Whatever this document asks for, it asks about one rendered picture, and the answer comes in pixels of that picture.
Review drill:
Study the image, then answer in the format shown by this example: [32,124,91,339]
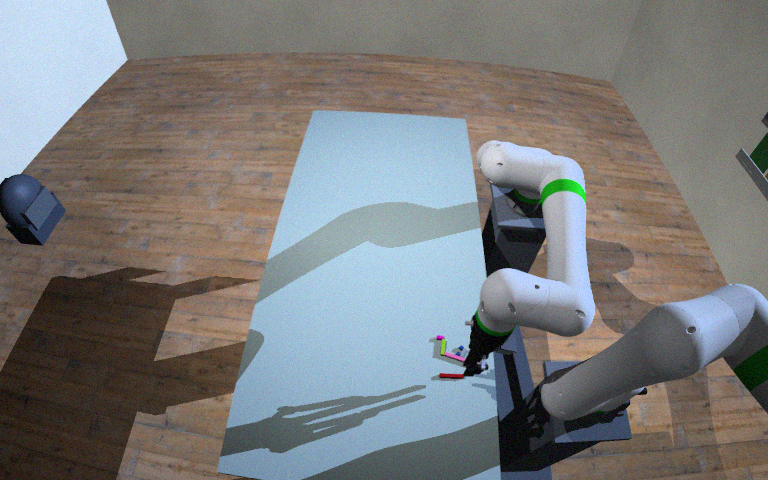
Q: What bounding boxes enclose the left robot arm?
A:
[541,284,768,424]

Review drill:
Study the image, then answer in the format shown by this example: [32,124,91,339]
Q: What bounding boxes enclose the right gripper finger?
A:
[463,348,489,377]
[463,341,474,366]

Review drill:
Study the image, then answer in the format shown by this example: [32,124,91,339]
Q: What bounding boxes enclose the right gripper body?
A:
[470,332,499,359]

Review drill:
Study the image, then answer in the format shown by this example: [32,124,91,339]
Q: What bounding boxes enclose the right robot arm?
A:
[465,141,595,355]

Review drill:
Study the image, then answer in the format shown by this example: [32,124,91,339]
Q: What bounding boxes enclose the pink rod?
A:
[444,352,465,363]

